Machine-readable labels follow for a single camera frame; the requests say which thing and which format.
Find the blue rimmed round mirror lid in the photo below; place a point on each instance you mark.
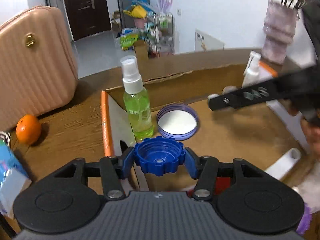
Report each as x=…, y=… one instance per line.
x=177, y=121

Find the small brown cardboard box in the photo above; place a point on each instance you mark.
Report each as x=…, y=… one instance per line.
x=141, y=50

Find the pink textured vase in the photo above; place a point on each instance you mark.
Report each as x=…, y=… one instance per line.
x=279, y=28

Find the dark blue ribbed cap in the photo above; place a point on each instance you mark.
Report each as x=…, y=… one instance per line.
x=159, y=155

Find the small white spray bottle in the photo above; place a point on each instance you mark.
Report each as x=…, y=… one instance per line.
x=252, y=71

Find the person's right hand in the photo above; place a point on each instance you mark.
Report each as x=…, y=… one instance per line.
x=312, y=134

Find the large white labelled jar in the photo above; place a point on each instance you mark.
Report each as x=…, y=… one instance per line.
x=309, y=189

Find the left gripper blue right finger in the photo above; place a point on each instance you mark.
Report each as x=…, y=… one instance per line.
x=203, y=169

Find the red cardboard box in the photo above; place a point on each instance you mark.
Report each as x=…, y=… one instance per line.
x=260, y=134

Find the green spray bottle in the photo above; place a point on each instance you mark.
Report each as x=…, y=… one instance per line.
x=136, y=99

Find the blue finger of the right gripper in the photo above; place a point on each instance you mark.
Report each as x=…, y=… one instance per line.
x=251, y=95

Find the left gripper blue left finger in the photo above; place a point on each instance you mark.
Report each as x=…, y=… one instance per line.
x=113, y=170

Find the orange fruit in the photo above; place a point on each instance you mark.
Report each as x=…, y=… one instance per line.
x=28, y=129

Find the dark brown entrance door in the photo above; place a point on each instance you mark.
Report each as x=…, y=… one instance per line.
x=87, y=17

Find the yellow watering can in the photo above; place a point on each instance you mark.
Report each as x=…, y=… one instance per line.
x=136, y=11

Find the white board against wall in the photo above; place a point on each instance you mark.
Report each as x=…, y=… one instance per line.
x=205, y=42

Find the purple ribbed cap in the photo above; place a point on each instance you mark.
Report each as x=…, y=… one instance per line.
x=305, y=221

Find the blue tissue box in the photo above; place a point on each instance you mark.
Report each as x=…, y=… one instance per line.
x=14, y=178

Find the wire storage rack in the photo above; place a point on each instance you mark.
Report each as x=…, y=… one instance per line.
x=160, y=34

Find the pink ribbed suitcase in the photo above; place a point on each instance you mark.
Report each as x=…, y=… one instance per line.
x=38, y=68

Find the white tape roll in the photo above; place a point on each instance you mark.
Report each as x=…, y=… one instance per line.
x=229, y=89

